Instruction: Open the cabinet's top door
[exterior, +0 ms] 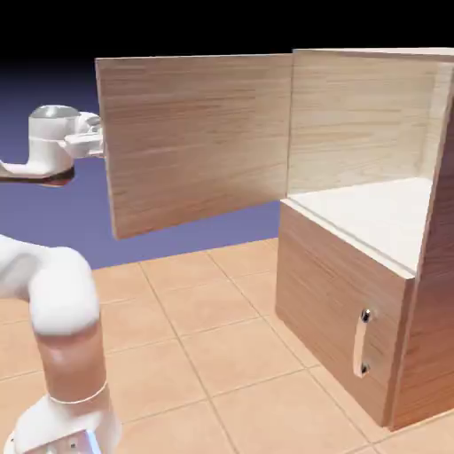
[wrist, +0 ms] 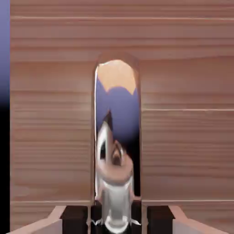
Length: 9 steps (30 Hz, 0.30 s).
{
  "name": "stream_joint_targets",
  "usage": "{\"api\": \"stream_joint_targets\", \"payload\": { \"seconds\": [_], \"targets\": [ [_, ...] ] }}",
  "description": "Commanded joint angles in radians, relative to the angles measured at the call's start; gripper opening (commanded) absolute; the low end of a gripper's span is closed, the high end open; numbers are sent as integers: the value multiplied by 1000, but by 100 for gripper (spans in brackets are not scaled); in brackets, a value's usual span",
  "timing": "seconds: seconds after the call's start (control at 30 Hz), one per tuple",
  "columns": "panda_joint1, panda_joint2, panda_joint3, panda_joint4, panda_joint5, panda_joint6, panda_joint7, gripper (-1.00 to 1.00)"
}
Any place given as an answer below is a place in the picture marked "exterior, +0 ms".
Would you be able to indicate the light wood cabinet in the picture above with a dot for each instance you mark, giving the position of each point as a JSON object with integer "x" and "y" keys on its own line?
{"x": 358, "y": 120}

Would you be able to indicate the light wood cabinet door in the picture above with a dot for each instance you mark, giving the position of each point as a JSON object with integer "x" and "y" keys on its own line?
{"x": 195, "y": 142}

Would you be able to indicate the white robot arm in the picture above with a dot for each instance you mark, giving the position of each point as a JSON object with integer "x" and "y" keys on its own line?
{"x": 64, "y": 301}

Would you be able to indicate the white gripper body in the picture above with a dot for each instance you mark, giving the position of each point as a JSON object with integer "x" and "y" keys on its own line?
{"x": 84, "y": 143}

